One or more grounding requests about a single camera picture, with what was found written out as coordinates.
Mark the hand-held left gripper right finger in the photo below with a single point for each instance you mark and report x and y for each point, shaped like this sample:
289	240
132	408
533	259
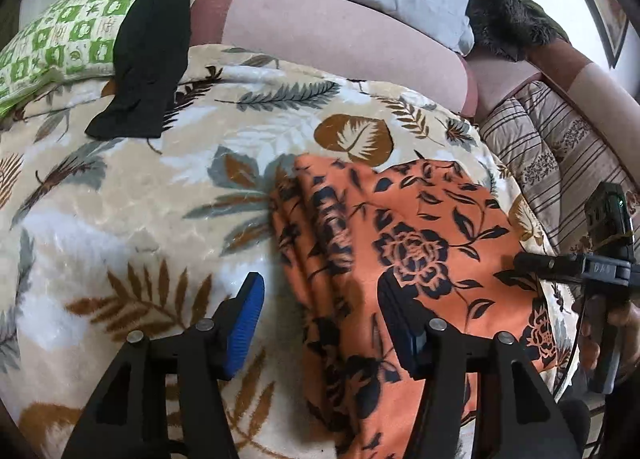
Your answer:
407	339

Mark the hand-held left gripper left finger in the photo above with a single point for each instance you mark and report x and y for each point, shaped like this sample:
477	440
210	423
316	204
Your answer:
245	324

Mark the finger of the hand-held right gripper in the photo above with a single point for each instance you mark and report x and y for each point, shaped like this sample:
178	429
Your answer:
547	264

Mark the orange black floral garment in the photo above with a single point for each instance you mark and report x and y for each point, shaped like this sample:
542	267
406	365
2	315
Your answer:
350	239

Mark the person's right forearm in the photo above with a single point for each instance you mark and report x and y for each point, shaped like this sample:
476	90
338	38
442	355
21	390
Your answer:
575	426

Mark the person's right hand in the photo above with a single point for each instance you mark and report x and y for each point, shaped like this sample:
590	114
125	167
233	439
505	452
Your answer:
585	329

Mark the striped beige pillow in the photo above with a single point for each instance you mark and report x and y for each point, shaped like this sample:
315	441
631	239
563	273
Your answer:
555	154

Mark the leaf print blanket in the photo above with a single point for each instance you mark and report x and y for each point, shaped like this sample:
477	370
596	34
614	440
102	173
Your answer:
150	209

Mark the beige brown bolster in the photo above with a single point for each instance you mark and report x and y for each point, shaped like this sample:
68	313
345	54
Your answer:
595	84

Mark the small pink cushion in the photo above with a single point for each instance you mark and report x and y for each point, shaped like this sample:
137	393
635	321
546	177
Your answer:
500	79

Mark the dark fuzzy cloth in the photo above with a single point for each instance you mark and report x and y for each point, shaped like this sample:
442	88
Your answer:
505	21

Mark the black cloth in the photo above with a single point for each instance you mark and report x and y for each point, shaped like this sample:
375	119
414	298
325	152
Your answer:
150	54

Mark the long pink bolster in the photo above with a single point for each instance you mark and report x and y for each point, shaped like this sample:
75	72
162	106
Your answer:
325	34

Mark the green white patterned pillow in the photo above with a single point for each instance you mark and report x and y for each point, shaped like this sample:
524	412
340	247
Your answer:
65	34

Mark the framed wall picture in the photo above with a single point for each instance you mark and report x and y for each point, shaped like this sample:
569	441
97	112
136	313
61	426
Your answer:
607	4

